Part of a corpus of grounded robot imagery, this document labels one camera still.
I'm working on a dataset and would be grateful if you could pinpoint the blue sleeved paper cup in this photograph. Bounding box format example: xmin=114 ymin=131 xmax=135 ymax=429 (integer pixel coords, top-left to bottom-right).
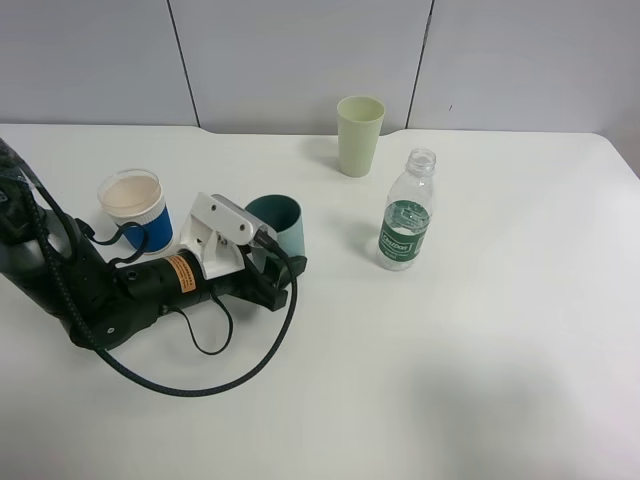
xmin=97 ymin=169 xmax=173 ymax=254

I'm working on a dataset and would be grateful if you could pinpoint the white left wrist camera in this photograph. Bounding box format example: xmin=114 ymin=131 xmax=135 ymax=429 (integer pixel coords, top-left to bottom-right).
xmin=178 ymin=192 xmax=276 ymax=280

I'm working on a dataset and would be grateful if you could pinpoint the pale green plastic cup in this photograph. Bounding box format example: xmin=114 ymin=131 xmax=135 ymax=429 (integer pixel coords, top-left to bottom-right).
xmin=337 ymin=96 xmax=385 ymax=178

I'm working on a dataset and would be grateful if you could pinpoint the black braided left cable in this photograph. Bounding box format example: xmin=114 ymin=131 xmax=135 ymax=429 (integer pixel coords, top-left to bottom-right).
xmin=19 ymin=179 xmax=300 ymax=399

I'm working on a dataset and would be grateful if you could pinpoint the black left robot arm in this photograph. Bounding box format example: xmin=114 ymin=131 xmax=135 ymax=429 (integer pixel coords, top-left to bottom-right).
xmin=1 ymin=143 xmax=307 ymax=351

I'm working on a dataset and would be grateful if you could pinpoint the clear water bottle green label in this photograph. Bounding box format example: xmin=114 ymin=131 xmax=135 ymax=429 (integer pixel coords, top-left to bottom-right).
xmin=377 ymin=148 xmax=436 ymax=271

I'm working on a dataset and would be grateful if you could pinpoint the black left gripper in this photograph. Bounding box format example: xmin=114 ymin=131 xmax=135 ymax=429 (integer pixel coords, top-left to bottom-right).
xmin=205 ymin=252 xmax=307 ymax=312

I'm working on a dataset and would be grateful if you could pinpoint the teal plastic cup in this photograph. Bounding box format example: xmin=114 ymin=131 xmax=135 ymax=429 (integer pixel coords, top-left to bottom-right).
xmin=246 ymin=194 xmax=306 ymax=257

